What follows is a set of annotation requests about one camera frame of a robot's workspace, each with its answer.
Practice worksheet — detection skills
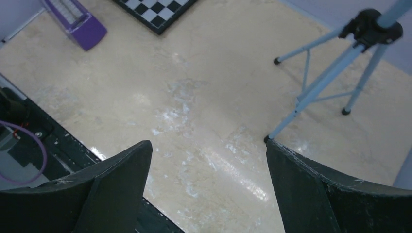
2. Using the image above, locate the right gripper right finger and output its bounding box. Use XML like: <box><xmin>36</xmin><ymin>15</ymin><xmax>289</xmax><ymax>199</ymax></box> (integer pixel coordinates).
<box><xmin>266</xmin><ymin>139</ymin><xmax>412</xmax><ymax>233</ymax></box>

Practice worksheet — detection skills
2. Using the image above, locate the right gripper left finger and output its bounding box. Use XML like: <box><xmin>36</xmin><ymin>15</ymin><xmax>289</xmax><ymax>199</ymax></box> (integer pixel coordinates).
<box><xmin>0</xmin><ymin>140</ymin><xmax>153</xmax><ymax>233</ymax></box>

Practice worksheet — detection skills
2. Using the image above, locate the purple metronome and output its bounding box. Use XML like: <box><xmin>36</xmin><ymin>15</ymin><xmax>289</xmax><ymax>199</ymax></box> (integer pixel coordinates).
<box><xmin>42</xmin><ymin>0</ymin><xmax>107</xmax><ymax>51</ymax></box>

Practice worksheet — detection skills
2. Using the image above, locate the light blue music stand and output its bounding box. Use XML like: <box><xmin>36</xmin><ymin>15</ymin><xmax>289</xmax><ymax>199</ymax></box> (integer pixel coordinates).
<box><xmin>264</xmin><ymin>0</ymin><xmax>412</xmax><ymax>142</ymax></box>

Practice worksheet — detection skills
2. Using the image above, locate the clear plastic metronome cover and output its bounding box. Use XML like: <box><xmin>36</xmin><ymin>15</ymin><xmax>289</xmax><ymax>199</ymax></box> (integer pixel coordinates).
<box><xmin>49</xmin><ymin>0</ymin><xmax>87</xmax><ymax>31</ymax></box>

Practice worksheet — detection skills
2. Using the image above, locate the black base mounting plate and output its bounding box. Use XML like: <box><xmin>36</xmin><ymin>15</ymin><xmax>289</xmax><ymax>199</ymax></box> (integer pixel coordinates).
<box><xmin>0</xmin><ymin>87</ymin><xmax>181</xmax><ymax>233</ymax></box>

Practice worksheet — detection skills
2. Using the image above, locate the black white chessboard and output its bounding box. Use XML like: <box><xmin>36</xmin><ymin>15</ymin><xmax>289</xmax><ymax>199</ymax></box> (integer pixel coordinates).
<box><xmin>113</xmin><ymin>0</ymin><xmax>197</xmax><ymax>35</ymax></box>

